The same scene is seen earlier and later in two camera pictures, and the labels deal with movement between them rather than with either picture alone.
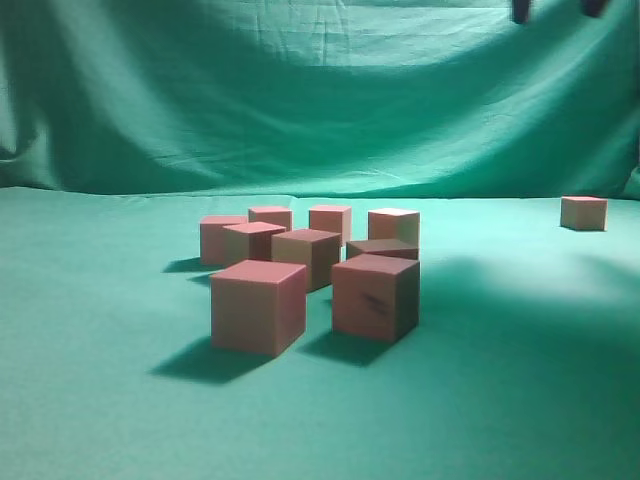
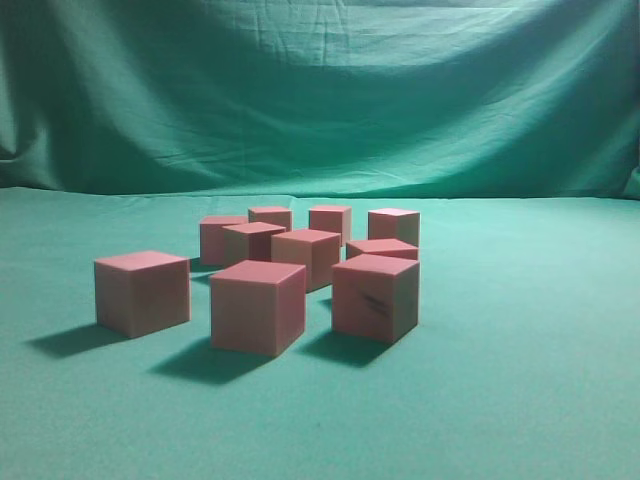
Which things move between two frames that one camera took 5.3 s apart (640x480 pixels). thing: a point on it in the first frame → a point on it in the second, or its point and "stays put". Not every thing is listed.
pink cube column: [258, 307] stays put
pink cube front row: [249, 241] stays put
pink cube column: [584, 213] → [143, 292]
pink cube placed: [211, 236] stays put
